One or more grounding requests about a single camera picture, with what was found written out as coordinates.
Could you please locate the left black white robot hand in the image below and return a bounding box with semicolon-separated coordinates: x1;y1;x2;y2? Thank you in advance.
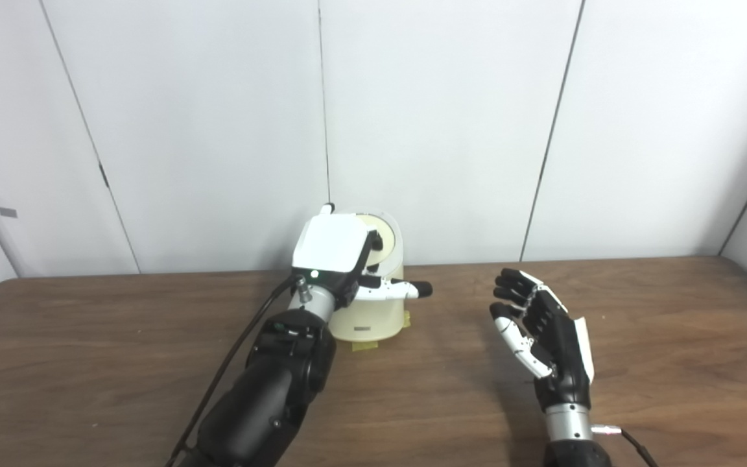
291;203;433;309

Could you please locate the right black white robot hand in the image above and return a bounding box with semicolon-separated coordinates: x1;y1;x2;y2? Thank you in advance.
490;268;595;413

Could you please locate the cream round bin lid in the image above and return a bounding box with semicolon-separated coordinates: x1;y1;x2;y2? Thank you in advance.
355;216;397;267

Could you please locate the cream-colored round bin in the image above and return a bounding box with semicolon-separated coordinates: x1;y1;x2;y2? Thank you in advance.
328;210;405;342

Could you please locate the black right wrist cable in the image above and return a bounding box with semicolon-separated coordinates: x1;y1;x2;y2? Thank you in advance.
591;424;659;467

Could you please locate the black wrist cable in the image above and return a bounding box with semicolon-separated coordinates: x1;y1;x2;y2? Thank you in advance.
165;276;303;467
591;424;659;467

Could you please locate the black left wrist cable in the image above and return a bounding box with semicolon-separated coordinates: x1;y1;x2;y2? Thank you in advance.
165;276;303;467

